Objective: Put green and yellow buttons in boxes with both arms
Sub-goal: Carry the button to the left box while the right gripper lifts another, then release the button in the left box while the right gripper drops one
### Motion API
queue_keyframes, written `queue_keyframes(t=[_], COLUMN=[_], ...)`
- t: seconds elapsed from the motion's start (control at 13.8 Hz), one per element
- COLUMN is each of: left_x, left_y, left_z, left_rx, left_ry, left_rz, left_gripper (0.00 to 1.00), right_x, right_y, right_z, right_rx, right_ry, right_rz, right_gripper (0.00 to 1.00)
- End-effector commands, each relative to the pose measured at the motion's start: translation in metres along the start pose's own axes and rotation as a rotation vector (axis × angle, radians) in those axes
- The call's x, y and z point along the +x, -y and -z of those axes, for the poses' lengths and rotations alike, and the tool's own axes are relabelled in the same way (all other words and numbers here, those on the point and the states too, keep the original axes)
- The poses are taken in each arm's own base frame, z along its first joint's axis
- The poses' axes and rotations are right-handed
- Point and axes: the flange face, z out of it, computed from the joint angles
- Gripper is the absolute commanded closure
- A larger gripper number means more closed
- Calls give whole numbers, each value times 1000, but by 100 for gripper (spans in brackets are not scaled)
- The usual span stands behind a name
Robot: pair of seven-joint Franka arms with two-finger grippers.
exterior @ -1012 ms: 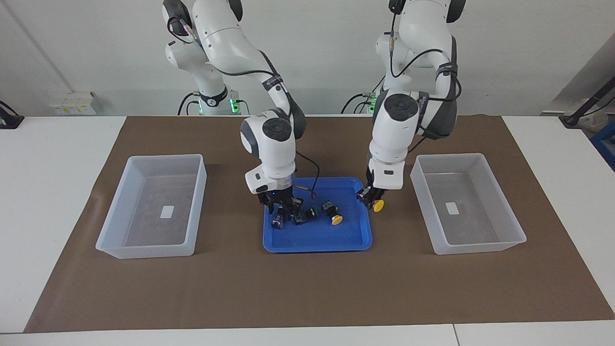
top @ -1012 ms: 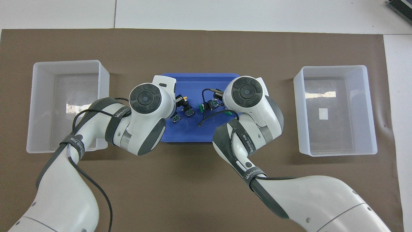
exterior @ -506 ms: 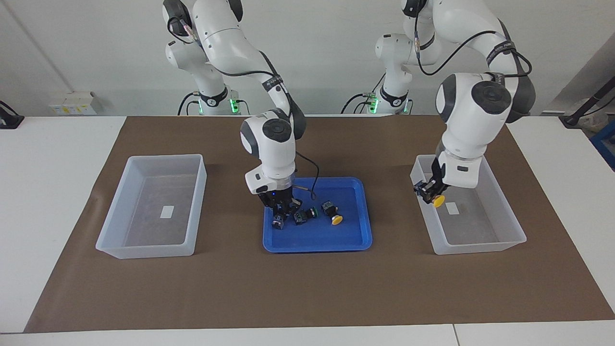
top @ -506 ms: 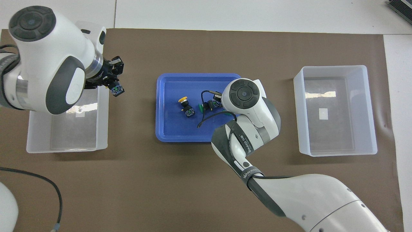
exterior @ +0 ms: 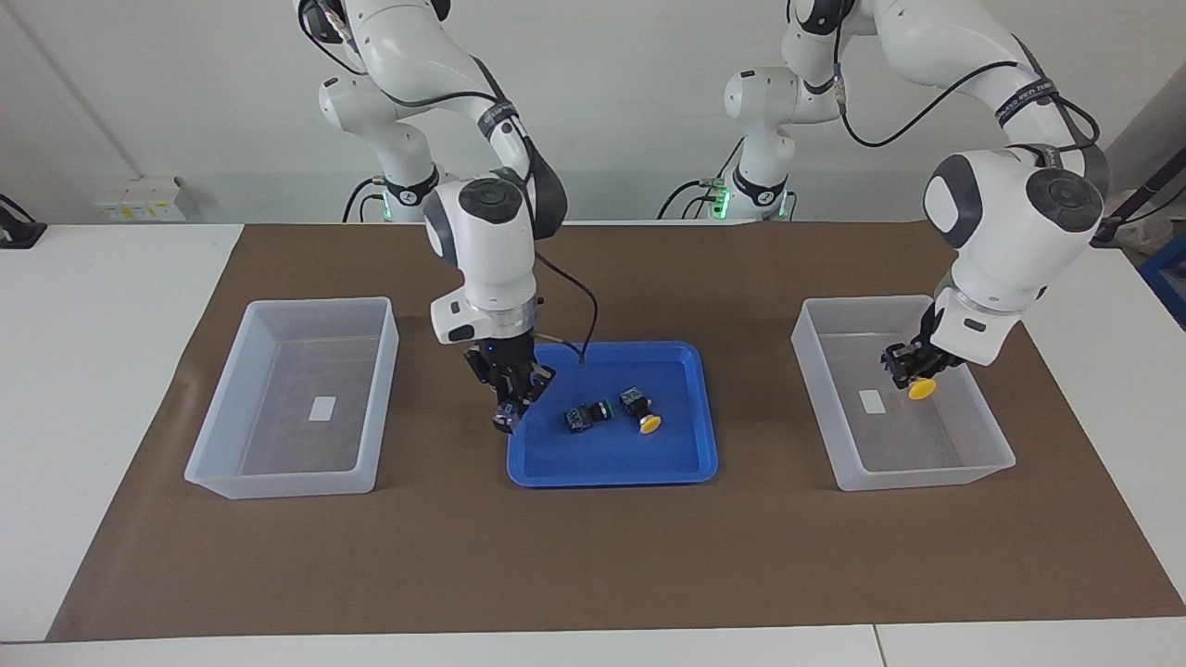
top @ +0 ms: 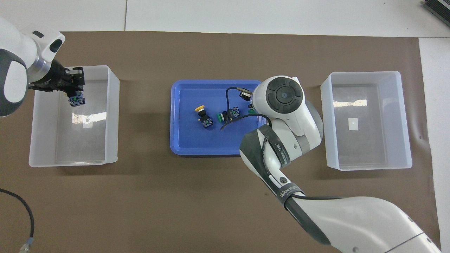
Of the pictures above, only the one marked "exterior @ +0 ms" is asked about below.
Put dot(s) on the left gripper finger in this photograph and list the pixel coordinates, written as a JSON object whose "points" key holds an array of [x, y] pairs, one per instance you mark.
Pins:
{"points": [[895, 366], [947, 369]]}

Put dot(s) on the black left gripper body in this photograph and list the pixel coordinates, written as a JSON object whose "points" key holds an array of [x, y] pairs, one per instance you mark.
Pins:
{"points": [[931, 359]]}

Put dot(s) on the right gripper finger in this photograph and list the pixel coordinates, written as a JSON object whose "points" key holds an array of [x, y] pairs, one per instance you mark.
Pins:
{"points": [[537, 384], [493, 394]]}

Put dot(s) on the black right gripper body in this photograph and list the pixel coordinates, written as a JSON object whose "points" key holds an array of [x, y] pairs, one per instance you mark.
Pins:
{"points": [[505, 361]]}

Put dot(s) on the green push button switch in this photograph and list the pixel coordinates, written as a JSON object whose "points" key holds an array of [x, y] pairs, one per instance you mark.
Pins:
{"points": [[508, 420], [579, 419]]}

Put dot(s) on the yellow push button switch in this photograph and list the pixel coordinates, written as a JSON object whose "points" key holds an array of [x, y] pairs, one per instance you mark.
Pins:
{"points": [[651, 424], [922, 390]]}

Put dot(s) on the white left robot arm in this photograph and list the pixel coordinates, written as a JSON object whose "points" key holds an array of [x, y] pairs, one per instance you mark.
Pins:
{"points": [[1010, 232]]}

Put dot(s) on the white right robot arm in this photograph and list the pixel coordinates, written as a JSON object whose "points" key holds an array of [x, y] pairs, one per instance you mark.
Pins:
{"points": [[486, 259]]}

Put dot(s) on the white sticker label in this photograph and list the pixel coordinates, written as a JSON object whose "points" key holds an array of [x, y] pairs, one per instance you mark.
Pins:
{"points": [[324, 409], [872, 401]]}

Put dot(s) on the translucent white plastic box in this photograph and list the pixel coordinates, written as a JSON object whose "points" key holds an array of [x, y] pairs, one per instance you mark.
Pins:
{"points": [[278, 472], [927, 463]]}

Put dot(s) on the blue plastic tray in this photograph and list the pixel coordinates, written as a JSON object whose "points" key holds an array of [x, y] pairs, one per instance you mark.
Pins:
{"points": [[611, 459]]}

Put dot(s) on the brown table mat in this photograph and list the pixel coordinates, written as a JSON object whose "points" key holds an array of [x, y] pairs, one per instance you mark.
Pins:
{"points": [[593, 556]]}

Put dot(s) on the blue crate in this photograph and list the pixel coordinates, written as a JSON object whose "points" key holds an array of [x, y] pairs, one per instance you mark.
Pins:
{"points": [[1169, 278]]}

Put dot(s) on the black tripod stand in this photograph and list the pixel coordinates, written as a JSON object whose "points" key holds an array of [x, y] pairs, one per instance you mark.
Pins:
{"points": [[1140, 199]]}

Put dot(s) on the black stand base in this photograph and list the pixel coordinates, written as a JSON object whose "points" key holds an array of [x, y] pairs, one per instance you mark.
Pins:
{"points": [[18, 232]]}

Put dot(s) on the white wall socket box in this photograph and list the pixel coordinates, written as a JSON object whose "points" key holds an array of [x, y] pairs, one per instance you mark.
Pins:
{"points": [[139, 199]]}

